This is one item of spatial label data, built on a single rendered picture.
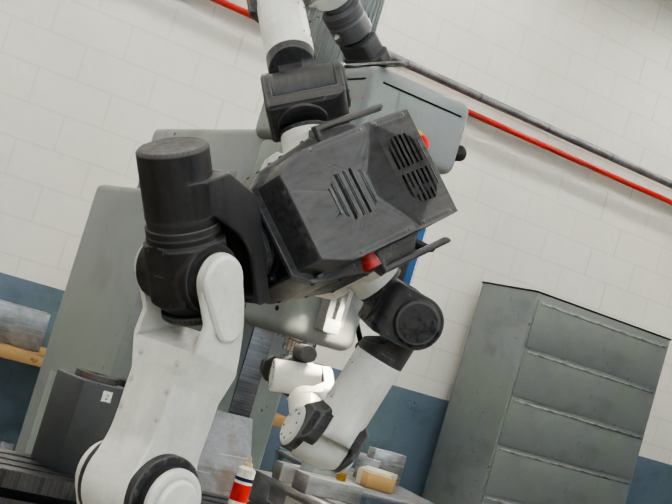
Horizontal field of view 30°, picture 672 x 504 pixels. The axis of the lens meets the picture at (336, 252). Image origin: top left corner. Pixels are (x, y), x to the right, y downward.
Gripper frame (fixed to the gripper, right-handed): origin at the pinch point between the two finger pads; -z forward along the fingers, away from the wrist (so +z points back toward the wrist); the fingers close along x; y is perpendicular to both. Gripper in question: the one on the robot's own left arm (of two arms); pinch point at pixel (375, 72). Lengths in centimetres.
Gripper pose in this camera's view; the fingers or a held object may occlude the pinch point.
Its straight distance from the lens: 281.7
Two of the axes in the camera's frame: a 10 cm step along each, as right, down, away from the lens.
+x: 6.8, 1.4, -7.2
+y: 5.8, -7.0, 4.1
